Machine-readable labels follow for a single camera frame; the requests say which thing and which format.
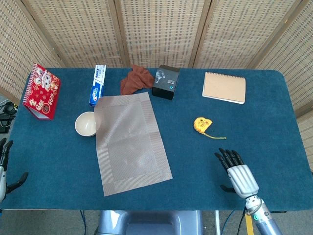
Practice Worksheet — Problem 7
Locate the grey blue robot torso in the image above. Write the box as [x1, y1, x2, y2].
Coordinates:
[97, 210, 203, 235]

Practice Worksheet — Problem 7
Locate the black cardboard box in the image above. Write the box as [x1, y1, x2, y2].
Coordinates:
[151, 64, 180, 101]

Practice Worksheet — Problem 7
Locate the brown crumpled cloth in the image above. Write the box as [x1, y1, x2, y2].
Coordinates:
[120, 64, 155, 95]

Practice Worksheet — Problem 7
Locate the black equipment with cables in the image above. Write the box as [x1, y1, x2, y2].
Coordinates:
[0, 101, 18, 134]

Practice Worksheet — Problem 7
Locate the woven bamboo folding screen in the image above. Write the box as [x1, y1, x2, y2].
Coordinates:
[0, 0, 313, 172]

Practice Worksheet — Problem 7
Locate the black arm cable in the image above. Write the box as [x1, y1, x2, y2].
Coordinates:
[237, 207, 247, 235]

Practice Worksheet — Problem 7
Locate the yellow tape measure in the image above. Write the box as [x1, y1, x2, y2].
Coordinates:
[193, 117, 227, 141]

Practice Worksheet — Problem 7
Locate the kraft spiral notebook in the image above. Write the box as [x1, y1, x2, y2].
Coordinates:
[201, 71, 246, 105]

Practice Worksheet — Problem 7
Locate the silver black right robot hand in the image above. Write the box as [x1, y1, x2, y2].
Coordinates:
[214, 147, 260, 199]

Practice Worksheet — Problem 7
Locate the grey woven placemat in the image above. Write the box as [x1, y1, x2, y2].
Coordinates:
[93, 92, 173, 197]

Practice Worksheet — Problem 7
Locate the blue cable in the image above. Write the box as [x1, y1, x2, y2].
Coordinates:
[221, 210, 235, 235]
[79, 210, 87, 235]

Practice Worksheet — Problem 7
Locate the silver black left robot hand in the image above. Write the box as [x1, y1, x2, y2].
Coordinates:
[0, 138, 29, 203]

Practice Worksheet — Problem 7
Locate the cream ceramic bowl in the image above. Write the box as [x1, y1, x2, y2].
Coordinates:
[74, 111, 98, 137]

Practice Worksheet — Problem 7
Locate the blue white toothpaste box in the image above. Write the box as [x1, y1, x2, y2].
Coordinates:
[89, 64, 107, 107]

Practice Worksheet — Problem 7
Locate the red desk calendar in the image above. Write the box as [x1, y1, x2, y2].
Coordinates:
[22, 63, 61, 121]

